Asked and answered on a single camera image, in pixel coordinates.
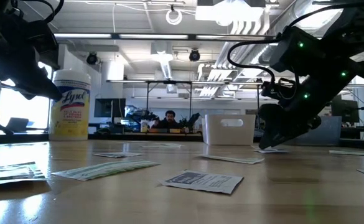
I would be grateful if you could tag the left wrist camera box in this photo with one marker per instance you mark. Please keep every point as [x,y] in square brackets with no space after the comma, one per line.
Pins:
[46,46]

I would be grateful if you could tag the white ceiling pipes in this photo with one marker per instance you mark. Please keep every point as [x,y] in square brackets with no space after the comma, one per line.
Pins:
[240,31]

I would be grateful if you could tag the ceiling light rail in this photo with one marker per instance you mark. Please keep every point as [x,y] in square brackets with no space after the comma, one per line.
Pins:
[153,36]

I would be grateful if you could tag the black monitor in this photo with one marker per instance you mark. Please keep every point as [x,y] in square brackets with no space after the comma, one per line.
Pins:
[110,108]

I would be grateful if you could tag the background black robot arm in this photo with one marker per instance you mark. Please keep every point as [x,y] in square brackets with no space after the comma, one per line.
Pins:
[192,119]

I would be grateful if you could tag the black monitor on arm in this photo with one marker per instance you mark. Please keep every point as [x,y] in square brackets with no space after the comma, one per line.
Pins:
[345,110]

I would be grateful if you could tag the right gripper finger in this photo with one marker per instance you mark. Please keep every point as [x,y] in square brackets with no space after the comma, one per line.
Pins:
[281,124]

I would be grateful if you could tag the grey laptop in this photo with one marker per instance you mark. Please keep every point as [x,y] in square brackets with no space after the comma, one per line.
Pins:
[17,124]

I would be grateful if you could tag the white plastic bin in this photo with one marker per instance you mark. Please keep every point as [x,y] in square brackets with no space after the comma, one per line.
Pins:
[228,137]

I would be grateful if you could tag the black ceiling camera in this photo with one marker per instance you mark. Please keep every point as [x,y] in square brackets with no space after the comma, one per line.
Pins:
[92,58]
[194,55]

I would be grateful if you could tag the person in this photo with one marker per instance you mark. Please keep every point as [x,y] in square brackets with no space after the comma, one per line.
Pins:
[169,123]

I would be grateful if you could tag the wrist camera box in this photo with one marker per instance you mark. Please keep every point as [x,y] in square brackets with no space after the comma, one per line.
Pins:
[296,53]
[46,46]

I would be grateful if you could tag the yellow Lysol wipes canister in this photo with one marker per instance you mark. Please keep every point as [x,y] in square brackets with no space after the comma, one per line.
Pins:
[71,118]

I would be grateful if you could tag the silver ventilation duct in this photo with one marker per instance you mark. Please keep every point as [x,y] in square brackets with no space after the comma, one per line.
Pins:
[264,54]

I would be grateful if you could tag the white bottle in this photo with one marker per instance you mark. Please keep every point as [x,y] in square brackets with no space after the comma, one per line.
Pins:
[144,127]

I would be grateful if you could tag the white ceiling light panel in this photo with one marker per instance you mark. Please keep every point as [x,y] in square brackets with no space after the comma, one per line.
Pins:
[228,12]

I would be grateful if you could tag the black background station frame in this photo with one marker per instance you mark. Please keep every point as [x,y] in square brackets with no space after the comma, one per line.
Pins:
[169,82]

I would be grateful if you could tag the grey translucent plastic bin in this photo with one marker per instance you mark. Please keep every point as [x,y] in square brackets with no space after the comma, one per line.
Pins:
[328,133]

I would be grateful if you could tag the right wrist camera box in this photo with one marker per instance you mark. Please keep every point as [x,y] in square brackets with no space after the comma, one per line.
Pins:
[296,53]

